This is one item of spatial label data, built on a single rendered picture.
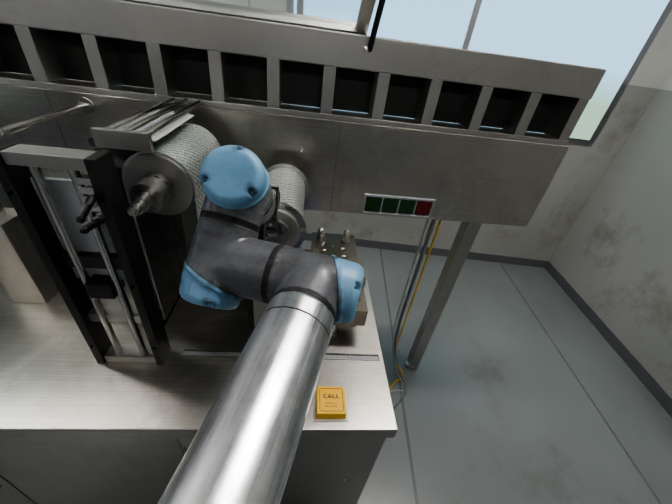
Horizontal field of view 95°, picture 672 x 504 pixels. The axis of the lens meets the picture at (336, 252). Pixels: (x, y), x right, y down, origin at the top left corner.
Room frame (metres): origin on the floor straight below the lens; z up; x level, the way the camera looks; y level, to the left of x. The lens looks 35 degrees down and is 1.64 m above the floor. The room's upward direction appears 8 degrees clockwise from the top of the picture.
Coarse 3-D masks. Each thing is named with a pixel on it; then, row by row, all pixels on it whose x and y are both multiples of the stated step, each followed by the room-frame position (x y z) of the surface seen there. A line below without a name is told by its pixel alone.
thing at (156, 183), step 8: (144, 176) 0.58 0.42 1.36; (152, 176) 0.58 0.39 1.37; (160, 176) 0.59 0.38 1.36; (136, 184) 0.54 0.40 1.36; (144, 184) 0.54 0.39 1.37; (152, 184) 0.55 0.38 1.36; (160, 184) 0.56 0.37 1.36; (168, 184) 0.59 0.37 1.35; (136, 192) 0.53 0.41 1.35; (152, 192) 0.54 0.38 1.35; (160, 192) 0.55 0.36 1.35; (168, 192) 0.57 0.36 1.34; (160, 200) 0.54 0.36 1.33; (168, 200) 0.57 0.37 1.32; (152, 208) 0.54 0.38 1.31; (160, 208) 0.54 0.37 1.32
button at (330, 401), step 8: (320, 392) 0.42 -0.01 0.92; (328, 392) 0.43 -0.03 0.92; (336, 392) 0.43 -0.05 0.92; (344, 392) 0.43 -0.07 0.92; (320, 400) 0.40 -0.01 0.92; (328, 400) 0.41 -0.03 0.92; (336, 400) 0.41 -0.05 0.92; (344, 400) 0.41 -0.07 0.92; (320, 408) 0.39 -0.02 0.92; (328, 408) 0.39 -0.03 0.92; (336, 408) 0.39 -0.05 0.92; (344, 408) 0.39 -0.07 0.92; (320, 416) 0.37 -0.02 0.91; (328, 416) 0.38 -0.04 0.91; (336, 416) 0.38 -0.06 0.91; (344, 416) 0.38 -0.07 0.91
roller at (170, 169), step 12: (144, 156) 0.59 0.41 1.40; (156, 156) 0.60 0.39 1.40; (132, 168) 0.59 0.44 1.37; (144, 168) 0.59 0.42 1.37; (156, 168) 0.60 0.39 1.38; (168, 168) 0.60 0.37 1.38; (180, 168) 0.60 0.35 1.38; (132, 180) 0.59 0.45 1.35; (180, 180) 0.60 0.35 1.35; (180, 192) 0.60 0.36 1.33; (192, 192) 0.61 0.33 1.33; (168, 204) 0.60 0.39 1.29; (180, 204) 0.60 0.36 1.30
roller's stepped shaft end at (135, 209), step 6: (144, 192) 0.53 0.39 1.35; (138, 198) 0.51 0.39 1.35; (144, 198) 0.52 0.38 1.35; (150, 198) 0.53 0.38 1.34; (132, 204) 0.49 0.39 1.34; (138, 204) 0.50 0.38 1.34; (144, 204) 0.51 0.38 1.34; (150, 204) 0.52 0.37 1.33; (132, 210) 0.48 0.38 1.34; (138, 210) 0.49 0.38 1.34; (144, 210) 0.50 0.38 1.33
